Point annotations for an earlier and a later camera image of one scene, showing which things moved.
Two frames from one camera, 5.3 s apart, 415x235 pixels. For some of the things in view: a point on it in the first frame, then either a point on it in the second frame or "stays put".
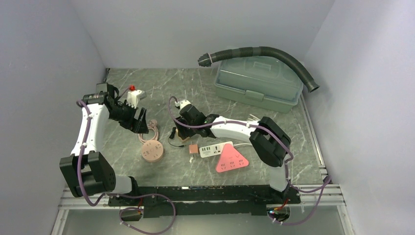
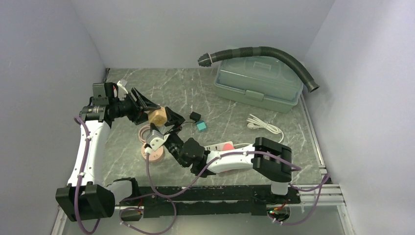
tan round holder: [152, 151] stays put
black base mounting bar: [168, 200] stays put
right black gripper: [183, 132] → [173, 118]
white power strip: [213, 150] stays put
